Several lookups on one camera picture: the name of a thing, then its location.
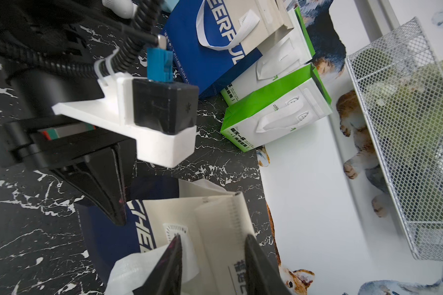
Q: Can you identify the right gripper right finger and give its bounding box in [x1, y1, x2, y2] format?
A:
[244, 234, 290, 295]

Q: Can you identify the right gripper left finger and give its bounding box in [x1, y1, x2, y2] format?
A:
[133, 235, 182, 295]

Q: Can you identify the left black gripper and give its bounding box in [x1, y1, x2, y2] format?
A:
[0, 116, 136, 226]

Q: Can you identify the dark blue white bag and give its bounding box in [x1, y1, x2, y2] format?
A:
[78, 177, 255, 295]

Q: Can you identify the green white takeout bag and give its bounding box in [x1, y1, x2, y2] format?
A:
[220, 4, 315, 106]

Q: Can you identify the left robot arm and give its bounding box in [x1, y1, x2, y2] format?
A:
[0, 1, 162, 226]

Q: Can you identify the small white orange bottle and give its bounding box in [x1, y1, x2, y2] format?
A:
[102, 0, 138, 19]

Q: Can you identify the light blue dustpan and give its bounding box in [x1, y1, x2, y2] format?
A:
[161, 0, 179, 14]

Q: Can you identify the artificial fern with flower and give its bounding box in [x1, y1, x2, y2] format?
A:
[385, 60, 443, 119]

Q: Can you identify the white wire wall basket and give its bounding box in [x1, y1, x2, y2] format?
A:
[345, 18, 443, 261]

